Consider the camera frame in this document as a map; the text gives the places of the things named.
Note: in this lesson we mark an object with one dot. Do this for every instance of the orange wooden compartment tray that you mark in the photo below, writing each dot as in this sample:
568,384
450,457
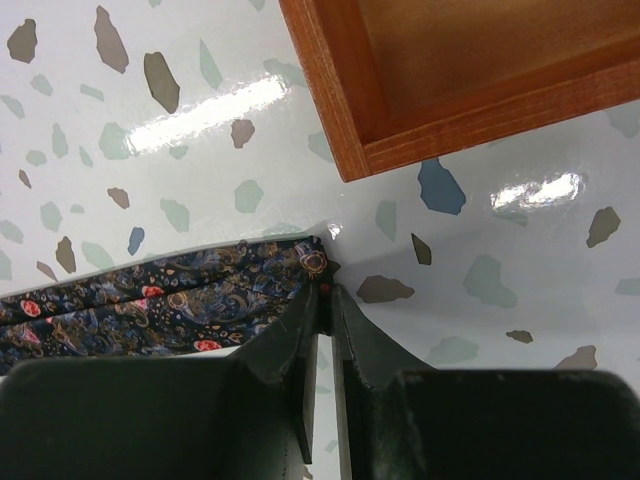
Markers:
398,82

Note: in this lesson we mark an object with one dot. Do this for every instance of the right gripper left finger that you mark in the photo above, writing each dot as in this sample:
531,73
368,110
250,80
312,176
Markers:
246,415

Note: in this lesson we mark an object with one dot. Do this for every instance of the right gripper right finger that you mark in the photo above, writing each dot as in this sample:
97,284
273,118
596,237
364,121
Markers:
401,418

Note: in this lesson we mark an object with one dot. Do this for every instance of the navy floral paisley tie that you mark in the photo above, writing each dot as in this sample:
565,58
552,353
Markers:
185,304

